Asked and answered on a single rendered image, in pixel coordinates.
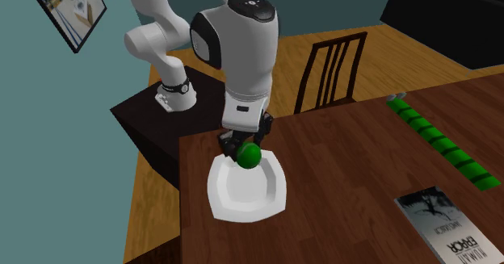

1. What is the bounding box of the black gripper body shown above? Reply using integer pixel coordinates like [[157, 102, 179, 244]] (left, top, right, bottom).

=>
[[218, 111, 275, 148]]

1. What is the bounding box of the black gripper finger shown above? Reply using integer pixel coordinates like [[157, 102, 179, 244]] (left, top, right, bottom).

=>
[[219, 135, 242, 159], [251, 131, 271, 151]]

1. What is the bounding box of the green ball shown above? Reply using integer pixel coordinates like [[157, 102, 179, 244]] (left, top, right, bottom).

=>
[[236, 142, 263, 170]]

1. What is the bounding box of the white square plate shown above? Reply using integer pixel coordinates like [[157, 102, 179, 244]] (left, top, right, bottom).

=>
[[207, 149, 288, 224]]

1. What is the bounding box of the dark robot stand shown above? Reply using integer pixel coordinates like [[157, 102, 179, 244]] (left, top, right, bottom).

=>
[[109, 65, 227, 191]]

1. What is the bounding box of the dark wooden chair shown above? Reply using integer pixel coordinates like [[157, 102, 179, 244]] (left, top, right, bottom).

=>
[[293, 31, 369, 115]]

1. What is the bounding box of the green tube with black bands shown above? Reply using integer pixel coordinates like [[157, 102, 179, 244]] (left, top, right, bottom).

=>
[[385, 92, 502, 192]]

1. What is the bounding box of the grey and white book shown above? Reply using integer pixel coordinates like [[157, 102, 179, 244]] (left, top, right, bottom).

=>
[[393, 185, 504, 264]]

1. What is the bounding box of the black sofa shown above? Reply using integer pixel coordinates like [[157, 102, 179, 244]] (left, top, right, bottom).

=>
[[379, 0, 504, 70]]

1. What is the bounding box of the framed wall picture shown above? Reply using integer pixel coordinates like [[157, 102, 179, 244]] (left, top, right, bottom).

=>
[[23, 0, 108, 55]]

